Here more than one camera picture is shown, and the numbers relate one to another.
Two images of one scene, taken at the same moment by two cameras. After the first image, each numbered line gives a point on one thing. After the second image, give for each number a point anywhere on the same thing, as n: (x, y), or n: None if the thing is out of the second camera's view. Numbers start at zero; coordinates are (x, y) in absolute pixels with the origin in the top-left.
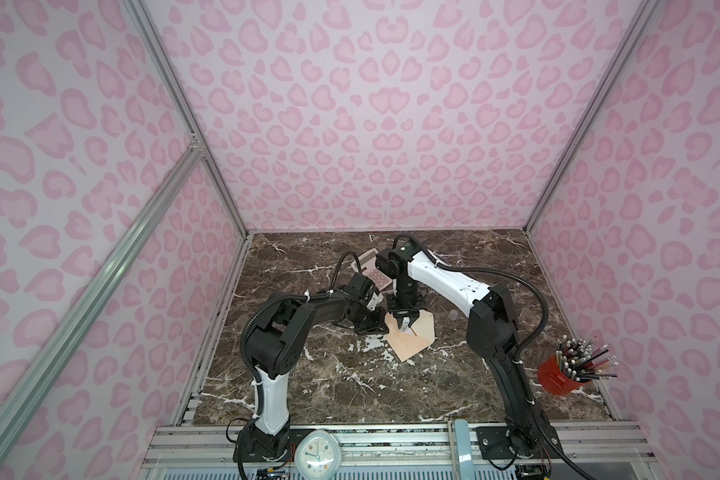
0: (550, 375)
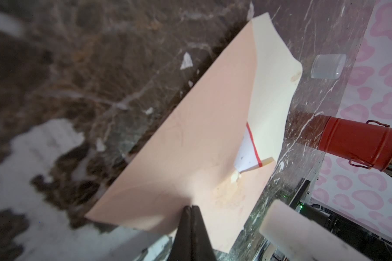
0: (369, 145)
